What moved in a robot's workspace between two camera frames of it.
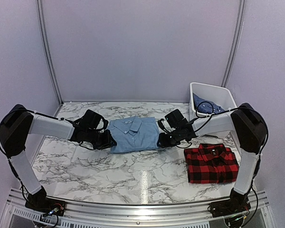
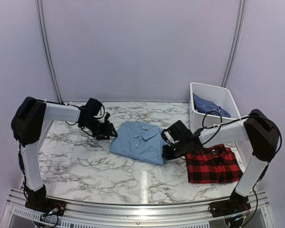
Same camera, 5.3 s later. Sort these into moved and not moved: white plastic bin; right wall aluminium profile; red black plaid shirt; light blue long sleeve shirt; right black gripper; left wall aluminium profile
Moved: right black gripper; light blue long sleeve shirt
Not moved: right wall aluminium profile; white plastic bin; red black plaid shirt; left wall aluminium profile
